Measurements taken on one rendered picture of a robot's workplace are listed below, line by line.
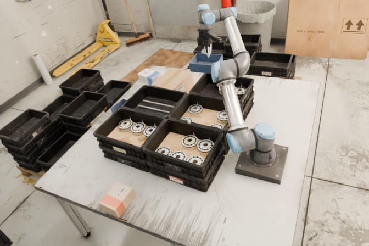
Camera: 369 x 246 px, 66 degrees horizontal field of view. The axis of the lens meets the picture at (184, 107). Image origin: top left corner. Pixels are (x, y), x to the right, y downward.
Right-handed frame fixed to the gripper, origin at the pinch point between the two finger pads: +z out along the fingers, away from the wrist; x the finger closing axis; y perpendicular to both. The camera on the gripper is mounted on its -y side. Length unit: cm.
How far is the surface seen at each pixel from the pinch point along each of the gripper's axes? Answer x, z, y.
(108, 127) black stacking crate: 65, 30, 50
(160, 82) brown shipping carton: 3, 26, 45
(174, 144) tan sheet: 61, 35, 0
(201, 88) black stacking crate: 2.8, 26.7, 7.7
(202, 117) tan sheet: 32.0, 31.9, -5.9
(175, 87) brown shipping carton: 5.7, 26.9, 28.7
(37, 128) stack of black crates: 55, 63, 156
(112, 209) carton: 111, 45, 13
